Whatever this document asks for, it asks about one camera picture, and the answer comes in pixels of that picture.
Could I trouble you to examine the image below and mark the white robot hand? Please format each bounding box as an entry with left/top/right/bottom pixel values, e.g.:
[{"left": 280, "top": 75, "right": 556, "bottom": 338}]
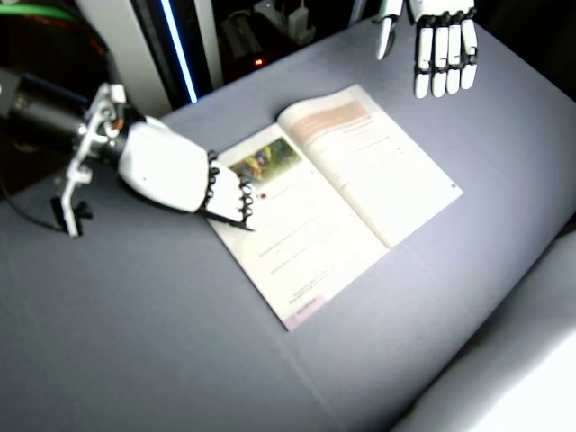
[
  {"left": 117, "top": 115, "right": 258, "bottom": 233},
  {"left": 375, "top": 0, "right": 479, "bottom": 99}
]

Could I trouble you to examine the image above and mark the black device with red light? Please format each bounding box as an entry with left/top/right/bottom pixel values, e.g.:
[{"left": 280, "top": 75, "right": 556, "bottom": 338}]
[{"left": 222, "top": 44, "right": 292, "bottom": 85}]

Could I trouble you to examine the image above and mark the grey table cloth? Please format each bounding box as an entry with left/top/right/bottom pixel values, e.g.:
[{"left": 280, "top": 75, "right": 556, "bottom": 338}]
[{"left": 0, "top": 17, "right": 576, "bottom": 432}]

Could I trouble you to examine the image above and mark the white post with blue light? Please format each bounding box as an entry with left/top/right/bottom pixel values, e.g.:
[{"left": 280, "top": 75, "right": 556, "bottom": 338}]
[{"left": 76, "top": 0, "right": 224, "bottom": 116}]

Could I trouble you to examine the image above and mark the white plastic bracket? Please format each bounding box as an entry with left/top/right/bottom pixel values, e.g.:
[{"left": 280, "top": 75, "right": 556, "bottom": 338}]
[{"left": 252, "top": 0, "right": 317, "bottom": 46}]

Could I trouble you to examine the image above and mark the green cable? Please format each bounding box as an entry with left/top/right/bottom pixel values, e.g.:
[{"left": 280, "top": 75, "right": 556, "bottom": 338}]
[{"left": 0, "top": 3, "right": 80, "bottom": 24}]

